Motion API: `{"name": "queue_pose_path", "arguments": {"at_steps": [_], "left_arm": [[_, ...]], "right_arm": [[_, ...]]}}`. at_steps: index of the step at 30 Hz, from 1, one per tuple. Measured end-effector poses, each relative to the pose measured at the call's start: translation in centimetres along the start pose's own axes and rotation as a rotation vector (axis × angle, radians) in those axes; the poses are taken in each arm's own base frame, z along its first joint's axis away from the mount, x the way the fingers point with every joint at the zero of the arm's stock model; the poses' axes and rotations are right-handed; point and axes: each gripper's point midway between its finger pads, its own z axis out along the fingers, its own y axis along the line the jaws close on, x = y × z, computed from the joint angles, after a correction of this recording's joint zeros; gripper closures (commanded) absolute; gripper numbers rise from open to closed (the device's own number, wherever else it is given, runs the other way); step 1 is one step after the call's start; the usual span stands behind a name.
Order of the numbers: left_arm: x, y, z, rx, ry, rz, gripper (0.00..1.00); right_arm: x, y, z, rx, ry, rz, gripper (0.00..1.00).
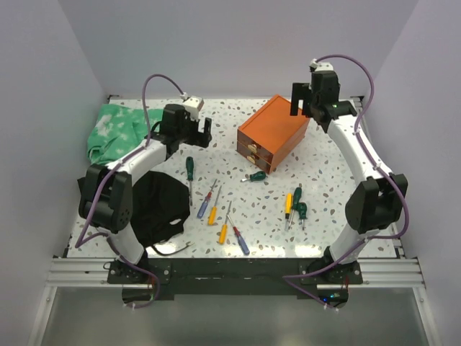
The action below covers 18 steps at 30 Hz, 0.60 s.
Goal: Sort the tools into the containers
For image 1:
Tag black cloth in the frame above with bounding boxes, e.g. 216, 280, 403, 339
91, 171, 190, 248

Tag black loose cable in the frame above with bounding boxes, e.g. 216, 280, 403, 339
149, 241, 195, 257

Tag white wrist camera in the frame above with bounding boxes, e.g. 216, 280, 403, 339
180, 93, 204, 122
309, 59, 334, 74

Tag orange drawer box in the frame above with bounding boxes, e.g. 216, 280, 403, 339
236, 95, 309, 174

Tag long green screwdriver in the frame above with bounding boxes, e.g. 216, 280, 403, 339
186, 156, 194, 206

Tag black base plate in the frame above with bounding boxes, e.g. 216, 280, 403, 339
103, 257, 363, 307

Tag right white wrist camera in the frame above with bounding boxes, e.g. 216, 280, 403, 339
309, 59, 334, 74

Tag stubby green screwdriver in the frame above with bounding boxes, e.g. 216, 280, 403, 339
241, 171, 267, 182

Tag short green screwdriver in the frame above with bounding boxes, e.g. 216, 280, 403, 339
297, 202, 307, 230

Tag yellow black screwdriver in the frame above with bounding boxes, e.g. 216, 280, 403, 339
285, 193, 292, 231

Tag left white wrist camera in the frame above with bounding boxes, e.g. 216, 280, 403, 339
180, 93, 204, 122

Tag yellow thin screwdriver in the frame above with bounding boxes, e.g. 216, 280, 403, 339
218, 201, 232, 244
207, 187, 222, 226

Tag green white cloth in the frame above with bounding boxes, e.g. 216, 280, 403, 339
87, 104, 148, 164

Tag green orange-capped screwdriver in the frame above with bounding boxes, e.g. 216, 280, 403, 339
288, 187, 302, 229

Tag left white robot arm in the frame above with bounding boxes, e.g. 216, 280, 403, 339
75, 97, 212, 283

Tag blue red screwdriver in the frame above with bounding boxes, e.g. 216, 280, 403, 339
197, 180, 217, 219
233, 226, 250, 255

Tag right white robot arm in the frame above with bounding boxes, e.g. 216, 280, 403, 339
290, 68, 408, 283

